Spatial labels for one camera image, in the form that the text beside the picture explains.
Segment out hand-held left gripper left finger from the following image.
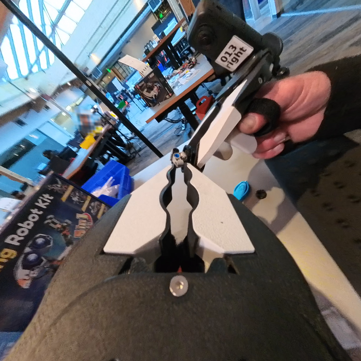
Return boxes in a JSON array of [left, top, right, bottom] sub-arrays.
[[103, 164, 176, 258]]

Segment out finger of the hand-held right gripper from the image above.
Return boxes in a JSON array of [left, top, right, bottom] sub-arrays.
[[196, 80, 249, 167], [192, 94, 226, 144]]

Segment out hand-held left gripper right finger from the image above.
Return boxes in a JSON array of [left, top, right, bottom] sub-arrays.
[[183, 163, 256, 263]]

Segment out black toy wheel hub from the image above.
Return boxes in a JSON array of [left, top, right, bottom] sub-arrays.
[[183, 145, 198, 165]]

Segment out grey toy connector piece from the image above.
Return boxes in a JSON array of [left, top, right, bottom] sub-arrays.
[[170, 148, 187, 167]]

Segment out person's right forearm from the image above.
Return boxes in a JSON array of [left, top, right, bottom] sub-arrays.
[[310, 55, 361, 141]]

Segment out person's right hand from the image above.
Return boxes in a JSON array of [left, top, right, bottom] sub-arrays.
[[238, 71, 332, 160]]

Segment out red plastic container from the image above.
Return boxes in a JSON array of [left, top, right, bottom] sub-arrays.
[[195, 95, 215, 120]]

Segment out blue plastic separator tool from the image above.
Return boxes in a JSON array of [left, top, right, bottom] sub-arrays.
[[234, 180, 250, 201]]

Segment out wood-edged table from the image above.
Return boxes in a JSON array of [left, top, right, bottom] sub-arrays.
[[141, 17, 188, 62], [145, 54, 216, 124]]

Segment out clear plastic bags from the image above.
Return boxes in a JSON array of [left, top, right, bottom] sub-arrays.
[[92, 176, 120, 198]]

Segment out blue storage bin with bags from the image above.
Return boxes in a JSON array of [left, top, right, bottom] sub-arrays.
[[81, 159, 134, 208]]

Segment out dark product box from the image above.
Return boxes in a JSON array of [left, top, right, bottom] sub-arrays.
[[134, 67, 175, 108]]

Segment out long cluttered desk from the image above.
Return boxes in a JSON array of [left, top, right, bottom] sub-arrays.
[[63, 124, 119, 181]]

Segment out white paper sign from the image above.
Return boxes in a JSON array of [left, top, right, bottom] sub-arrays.
[[118, 54, 150, 74]]

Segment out yellow bin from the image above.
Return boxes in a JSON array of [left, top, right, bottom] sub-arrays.
[[80, 134, 98, 149]]

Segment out dark blue robot kit box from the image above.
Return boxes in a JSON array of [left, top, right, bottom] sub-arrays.
[[0, 172, 113, 333]]

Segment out dark dimpled mat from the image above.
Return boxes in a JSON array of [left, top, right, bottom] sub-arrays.
[[265, 133, 361, 294]]

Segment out tall black stand pole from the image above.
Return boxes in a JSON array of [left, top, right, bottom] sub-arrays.
[[3, 0, 164, 158]]

